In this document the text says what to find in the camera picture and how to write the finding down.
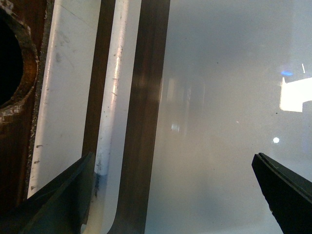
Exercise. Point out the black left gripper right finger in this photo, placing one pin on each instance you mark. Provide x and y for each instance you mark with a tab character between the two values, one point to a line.
288	194

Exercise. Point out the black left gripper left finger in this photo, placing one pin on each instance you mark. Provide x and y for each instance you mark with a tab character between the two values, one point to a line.
59	207

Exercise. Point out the white drawer handle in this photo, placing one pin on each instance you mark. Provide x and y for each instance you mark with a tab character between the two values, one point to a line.
70	63

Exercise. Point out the wooden drawer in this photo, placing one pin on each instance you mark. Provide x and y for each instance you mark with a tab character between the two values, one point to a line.
26	25

